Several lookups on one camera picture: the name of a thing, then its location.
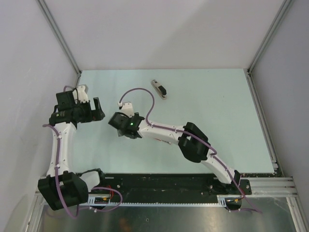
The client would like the beige black stapler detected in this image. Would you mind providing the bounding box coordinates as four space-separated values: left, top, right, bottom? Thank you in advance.
151 79 167 100

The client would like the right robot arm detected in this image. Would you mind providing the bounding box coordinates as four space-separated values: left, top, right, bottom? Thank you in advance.
109 112 240 194

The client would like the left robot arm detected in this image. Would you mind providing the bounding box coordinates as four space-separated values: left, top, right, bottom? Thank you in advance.
38 85 107 211

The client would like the red staple box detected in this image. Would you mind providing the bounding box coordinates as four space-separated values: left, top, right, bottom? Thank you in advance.
156 139 171 145

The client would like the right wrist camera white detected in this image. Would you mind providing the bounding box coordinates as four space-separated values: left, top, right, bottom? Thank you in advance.
118 102 134 117

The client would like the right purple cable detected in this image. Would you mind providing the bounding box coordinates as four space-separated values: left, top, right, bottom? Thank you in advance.
119 87 263 214

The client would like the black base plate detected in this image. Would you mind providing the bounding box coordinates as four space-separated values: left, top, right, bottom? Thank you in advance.
99 174 240 204

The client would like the grey slotted cable duct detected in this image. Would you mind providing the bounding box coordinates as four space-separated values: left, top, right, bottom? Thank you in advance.
86 194 227 207

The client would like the aluminium frame rail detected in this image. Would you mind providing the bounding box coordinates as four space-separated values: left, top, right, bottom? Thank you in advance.
35 176 297 197

